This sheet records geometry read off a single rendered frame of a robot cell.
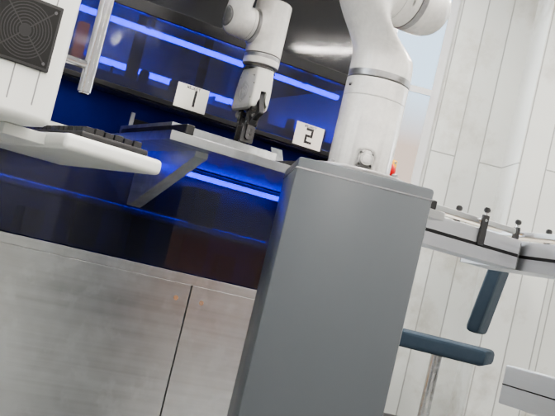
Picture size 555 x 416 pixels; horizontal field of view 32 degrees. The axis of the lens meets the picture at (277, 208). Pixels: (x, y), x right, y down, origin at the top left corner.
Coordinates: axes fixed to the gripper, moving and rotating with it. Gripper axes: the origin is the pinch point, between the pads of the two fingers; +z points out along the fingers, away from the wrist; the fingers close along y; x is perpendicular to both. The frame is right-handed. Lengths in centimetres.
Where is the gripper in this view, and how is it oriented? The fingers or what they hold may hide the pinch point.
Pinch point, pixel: (244, 134)
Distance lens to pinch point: 224.0
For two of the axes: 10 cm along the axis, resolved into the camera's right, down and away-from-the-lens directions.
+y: 4.7, 0.3, -8.8
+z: -2.2, 9.7, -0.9
